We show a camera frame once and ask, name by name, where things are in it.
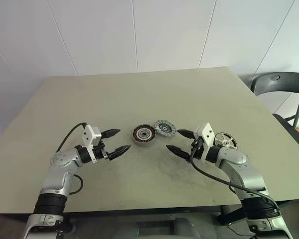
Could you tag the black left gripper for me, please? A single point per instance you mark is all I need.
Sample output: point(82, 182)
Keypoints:
point(99, 152)

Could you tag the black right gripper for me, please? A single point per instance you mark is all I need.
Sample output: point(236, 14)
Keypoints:
point(200, 152)

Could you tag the grey round gear plate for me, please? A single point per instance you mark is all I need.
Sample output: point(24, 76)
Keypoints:
point(165, 128)

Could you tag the silver spoked rotor cover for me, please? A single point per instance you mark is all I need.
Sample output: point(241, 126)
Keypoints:
point(225, 142)

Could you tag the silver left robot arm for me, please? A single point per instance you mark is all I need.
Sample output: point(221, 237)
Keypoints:
point(57, 174)

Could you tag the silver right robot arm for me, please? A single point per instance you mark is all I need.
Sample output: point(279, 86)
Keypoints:
point(241, 174)

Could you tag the black copper-wound motor stator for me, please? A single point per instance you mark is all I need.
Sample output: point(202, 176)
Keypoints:
point(144, 139)

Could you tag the grey rounded shape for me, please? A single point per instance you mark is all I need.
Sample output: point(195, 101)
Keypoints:
point(187, 229)

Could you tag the dark grey folding chair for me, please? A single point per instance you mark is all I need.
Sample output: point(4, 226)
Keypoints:
point(279, 82)

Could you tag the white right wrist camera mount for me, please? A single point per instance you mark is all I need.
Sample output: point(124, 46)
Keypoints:
point(205, 134)

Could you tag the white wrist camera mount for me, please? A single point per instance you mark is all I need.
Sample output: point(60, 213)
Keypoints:
point(205, 134)
point(89, 135)

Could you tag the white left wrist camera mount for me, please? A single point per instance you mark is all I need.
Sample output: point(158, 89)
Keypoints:
point(89, 135)

